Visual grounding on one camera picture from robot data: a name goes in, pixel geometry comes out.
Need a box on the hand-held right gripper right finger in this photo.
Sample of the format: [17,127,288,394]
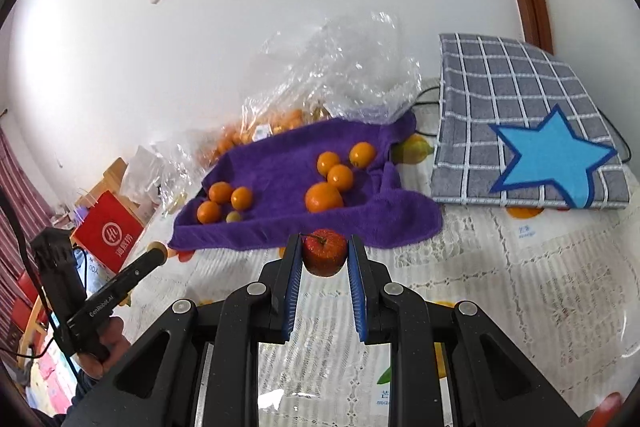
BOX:
[348,234,583,427]

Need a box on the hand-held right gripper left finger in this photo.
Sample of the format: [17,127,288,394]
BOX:
[65,233,306,427]

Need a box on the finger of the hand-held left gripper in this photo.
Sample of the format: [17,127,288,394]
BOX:
[112,241,169,290]

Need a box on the red apple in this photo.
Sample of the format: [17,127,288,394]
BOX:
[303,228,348,278]

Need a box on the small orange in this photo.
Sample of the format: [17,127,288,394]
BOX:
[327,164,355,192]
[349,142,377,169]
[230,186,254,211]
[208,182,234,204]
[197,201,222,225]
[316,151,342,176]

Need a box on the large orange mandarin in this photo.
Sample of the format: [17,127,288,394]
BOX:
[305,182,345,214]

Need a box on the person's left hand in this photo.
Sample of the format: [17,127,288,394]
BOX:
[75,316,132,380]

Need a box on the red paper bag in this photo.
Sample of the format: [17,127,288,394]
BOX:
[71,191,146,275]

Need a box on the crumpled clear plastic bag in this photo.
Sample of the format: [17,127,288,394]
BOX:
[150,142,201,212]

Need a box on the white plastic bag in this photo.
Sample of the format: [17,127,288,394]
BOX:
[122,146,166,212]

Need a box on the wooden furniture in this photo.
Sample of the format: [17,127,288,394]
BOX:
[75,157,131,208]

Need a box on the red striped curtain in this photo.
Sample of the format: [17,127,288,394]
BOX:
[0,127,56,358]

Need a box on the purple towel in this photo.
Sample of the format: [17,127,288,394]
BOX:
[167,112,443,253]

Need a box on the clear bag of oranges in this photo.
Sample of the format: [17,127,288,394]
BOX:
[205,92,313,168]

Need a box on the clear bag of brown nuts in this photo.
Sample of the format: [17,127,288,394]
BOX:
[260,9,423,128]

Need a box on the grey checked cushion blue star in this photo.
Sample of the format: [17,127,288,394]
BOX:
[431,33,628,210]

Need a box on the black cable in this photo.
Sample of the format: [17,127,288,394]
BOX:
[412,79,443,138]

